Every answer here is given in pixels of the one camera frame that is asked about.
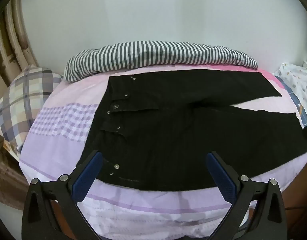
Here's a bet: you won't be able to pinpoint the blue patterned cloth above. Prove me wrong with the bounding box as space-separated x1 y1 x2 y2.
276 76 307 130

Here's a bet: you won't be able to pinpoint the black pants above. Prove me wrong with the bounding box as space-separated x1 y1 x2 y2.
76 69 307 192

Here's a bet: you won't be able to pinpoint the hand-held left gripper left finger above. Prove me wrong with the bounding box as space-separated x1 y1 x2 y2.
22 150 104 240

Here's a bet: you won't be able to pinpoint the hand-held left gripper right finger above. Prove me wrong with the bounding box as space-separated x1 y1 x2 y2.
205 150 288 240

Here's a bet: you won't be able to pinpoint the grey white striped blanket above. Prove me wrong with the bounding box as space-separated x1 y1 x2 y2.
64 40 259 82

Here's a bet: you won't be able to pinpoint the white dotted cloth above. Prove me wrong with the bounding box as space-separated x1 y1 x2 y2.
272 61 307 113

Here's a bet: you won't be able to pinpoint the beige patterned curtain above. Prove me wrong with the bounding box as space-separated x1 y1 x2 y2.
0 0 41 203

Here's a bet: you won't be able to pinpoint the plaid pillow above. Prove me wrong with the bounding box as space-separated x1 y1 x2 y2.
0 65 64 153

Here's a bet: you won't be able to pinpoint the pink purple bed sheet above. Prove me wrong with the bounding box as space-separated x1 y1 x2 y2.
19 64 307 240

